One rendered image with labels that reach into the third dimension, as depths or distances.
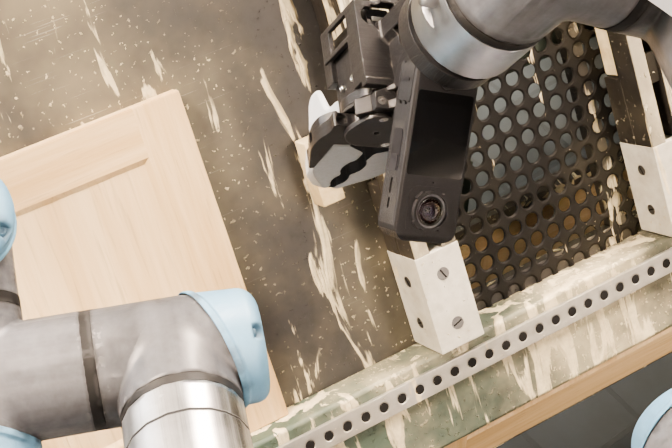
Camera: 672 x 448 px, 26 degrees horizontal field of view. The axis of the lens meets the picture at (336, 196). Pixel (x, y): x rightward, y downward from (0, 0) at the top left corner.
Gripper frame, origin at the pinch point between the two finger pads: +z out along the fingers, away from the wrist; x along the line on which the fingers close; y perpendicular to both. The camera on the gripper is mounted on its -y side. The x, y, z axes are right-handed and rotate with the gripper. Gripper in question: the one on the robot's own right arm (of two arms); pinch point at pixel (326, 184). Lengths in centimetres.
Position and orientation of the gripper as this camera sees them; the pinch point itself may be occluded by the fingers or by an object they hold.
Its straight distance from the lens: 104.6
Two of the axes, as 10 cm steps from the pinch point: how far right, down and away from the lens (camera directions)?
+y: -1.3, -9.3, 3.5
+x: -9.0, -0.4, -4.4
